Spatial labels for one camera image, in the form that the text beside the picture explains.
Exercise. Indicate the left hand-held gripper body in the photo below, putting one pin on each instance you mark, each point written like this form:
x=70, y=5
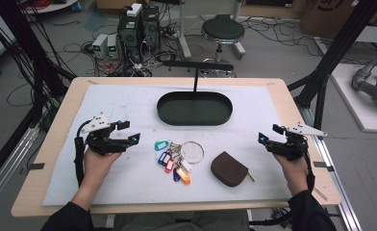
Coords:
x=105, y=146

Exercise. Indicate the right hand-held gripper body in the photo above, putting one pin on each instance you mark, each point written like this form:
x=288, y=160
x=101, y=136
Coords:
x=292, y=148

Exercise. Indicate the person's left hand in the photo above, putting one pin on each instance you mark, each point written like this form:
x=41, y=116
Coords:
x=95, y=166

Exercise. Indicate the person's right hand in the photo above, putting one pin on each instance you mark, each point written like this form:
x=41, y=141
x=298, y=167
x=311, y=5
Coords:
x=295, y=174

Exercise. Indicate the black tape strip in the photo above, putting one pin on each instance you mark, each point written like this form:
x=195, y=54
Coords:
x=36, y=166
x=322, y=166

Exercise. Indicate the brown zipper pouch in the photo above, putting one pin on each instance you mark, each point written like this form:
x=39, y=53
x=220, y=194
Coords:
x=228, y=168

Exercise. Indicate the white table mat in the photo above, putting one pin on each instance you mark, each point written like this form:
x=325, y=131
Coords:
x=129, y=186

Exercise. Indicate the bunch of coloured key tags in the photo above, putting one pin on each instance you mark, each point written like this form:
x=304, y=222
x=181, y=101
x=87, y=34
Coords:
x=183, y=175

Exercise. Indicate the black tray key stand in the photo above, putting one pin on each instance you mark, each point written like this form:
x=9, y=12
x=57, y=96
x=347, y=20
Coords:
x=193, y=109

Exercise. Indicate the grey power supply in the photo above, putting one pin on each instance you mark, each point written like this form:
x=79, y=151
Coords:
x=100, y=46
x=113, y=46

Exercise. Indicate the white platform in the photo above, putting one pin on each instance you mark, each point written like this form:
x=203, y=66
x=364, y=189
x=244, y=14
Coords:
x=366, y=118

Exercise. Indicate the black computer tower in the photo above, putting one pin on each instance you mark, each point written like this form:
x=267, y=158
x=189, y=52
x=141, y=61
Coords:
x=151, y=27
x=129, y=38

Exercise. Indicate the person's legs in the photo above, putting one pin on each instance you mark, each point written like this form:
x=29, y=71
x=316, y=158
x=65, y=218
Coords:
x=177, y=224

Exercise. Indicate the grey metal stand leg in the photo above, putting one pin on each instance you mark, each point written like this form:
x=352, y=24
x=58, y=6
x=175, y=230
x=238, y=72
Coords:
x=184, y=32

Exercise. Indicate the black round stool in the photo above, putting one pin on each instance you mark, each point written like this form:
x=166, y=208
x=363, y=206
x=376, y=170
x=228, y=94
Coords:
x=223, y=30

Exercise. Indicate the white box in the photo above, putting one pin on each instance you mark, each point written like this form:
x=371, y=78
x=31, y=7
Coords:
x=134, y=9

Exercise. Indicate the cardboard box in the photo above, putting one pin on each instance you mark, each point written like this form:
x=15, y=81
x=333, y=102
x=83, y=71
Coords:
x=327, y=16

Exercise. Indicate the aluminium rail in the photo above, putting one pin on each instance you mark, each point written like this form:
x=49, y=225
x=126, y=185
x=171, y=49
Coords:
x=340, y=192
x=7, y=170

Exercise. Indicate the black frame post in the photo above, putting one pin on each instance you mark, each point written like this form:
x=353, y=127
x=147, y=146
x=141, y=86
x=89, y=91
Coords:
x=26, y=41
x=337, y=48

